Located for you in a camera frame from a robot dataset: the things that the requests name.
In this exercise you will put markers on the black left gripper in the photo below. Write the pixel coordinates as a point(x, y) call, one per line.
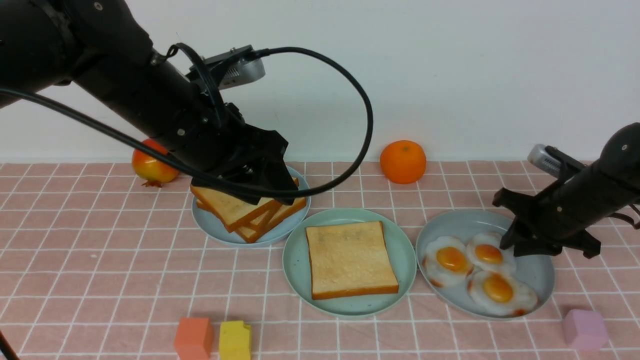
point(232, 150)

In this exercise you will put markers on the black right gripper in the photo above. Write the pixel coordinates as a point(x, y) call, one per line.
point(543, 225)

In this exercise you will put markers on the fried egg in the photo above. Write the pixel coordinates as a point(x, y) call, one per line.
point(445, 262)
point(500, 295)
point(484, 251)

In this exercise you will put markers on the toast slice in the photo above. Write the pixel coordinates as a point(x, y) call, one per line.
point(232, 212)
point(265, 215)
point(348, 260)
point(286, 211)

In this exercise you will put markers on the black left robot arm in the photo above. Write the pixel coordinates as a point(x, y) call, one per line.
point(99, 46)

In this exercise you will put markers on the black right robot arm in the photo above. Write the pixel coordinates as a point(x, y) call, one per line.
point(580, 196)

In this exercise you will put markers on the blue bread plate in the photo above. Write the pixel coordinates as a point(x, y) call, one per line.
point(212, 226)

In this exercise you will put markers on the grey-blue egg plate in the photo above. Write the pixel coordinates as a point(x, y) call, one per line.
point(537, 271)

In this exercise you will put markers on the red yellow pomegranate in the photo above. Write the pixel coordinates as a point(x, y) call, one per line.
point(154, 172)

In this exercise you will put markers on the pink block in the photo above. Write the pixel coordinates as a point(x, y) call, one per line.
point(585, 330)

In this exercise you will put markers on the teal centre plate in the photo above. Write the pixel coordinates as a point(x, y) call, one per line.
point(296, 264)

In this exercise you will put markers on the orange fruit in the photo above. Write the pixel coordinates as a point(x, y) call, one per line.
point(403, 162)

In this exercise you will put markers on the yellow block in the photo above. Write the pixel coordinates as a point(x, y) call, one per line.
point(235, 341)

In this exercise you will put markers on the orange block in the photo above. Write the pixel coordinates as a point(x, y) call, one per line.
point(194, 338)

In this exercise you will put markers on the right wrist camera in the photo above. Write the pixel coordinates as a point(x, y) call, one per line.
point(554, 162)

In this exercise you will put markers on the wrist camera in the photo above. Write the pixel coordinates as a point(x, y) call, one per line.
point(236, 67)
point(554, 162)

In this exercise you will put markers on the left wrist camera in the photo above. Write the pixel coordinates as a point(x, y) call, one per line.
point(236, 67)

